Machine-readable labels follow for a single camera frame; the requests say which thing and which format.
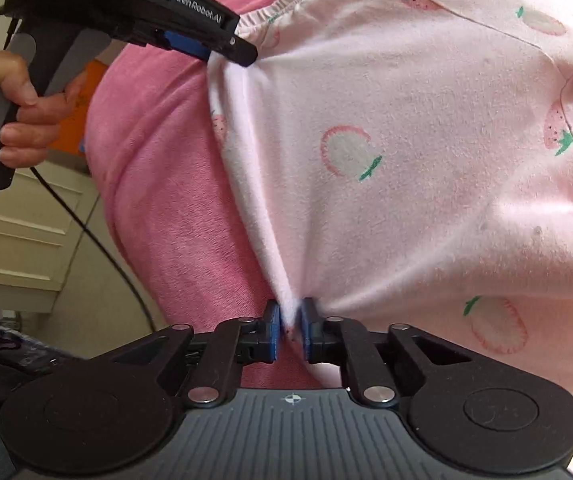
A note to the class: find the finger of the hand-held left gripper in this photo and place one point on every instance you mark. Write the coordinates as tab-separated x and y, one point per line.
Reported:
206	20
181	42

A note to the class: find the light pink strawberry pants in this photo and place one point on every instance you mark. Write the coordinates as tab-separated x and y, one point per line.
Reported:
391	210

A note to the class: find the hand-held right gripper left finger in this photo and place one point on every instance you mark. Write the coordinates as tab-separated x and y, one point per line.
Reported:
271	332

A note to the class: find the orange board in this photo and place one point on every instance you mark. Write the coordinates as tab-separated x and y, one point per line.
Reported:
74	135

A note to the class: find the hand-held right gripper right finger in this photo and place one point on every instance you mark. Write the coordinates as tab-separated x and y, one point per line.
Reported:
309	332

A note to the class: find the pink terry towel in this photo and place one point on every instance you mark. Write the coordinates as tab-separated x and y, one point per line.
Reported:
166	185

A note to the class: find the white panelled cabinet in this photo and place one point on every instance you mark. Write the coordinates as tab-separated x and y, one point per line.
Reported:
16	240

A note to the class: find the person's left hand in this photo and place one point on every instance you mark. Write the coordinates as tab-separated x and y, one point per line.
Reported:
31	130

